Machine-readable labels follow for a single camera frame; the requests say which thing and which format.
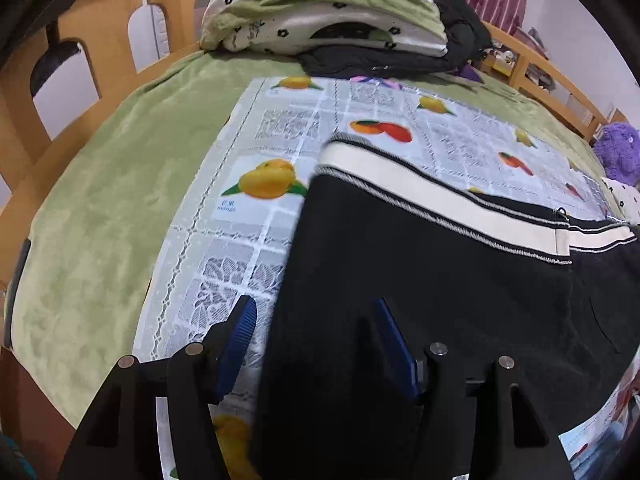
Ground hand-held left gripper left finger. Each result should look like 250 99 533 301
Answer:
57 295 258 480

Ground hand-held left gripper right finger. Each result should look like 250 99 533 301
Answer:
372 297 576 480

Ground black pants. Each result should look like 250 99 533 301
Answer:
247 132 640 480

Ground green plush blanket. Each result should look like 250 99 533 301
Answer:
5 47 616 431

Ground fruit print plastic tablecloth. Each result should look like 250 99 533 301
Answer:
132 75 640 480

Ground lilac patterned cloth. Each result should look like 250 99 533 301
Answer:
350 75 403 91

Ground flower print pillow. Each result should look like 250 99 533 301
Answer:
602 177 640 223

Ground purple cloth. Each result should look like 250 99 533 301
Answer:
457 62 488 86

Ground black padded jacket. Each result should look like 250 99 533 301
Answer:
297 45 468 81

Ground purple plush toy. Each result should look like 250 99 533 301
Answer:
592 121 640 183

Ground black coat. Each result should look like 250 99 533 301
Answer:
432 0 493 68

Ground folded flower print quilt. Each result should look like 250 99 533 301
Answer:
200 0 448 58

